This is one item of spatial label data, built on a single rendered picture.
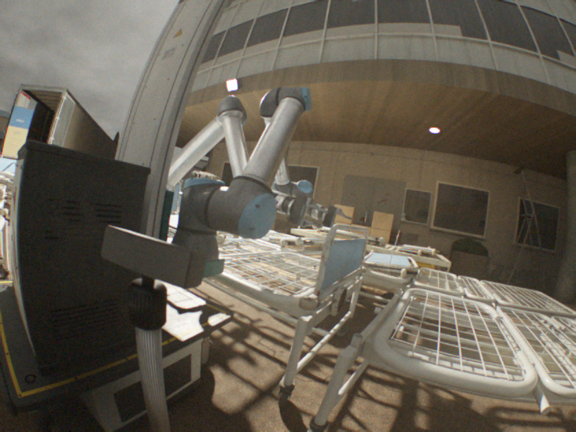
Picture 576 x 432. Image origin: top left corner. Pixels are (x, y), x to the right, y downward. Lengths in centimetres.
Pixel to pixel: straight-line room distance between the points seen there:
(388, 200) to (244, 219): 646
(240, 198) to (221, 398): 81
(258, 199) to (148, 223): 37
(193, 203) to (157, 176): 15
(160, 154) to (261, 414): 102
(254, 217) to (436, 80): 406
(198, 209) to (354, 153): 697
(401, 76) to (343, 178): 411
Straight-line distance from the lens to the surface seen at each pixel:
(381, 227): 461
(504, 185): 773
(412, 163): 724
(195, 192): 80
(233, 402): 107
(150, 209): 80
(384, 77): 444
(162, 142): 81
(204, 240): 81
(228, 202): 71
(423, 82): 436
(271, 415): 104
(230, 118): 107
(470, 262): 584
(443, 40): 563
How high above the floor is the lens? 79
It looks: 1 degrees down
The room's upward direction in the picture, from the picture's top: 10 degrees clockwise
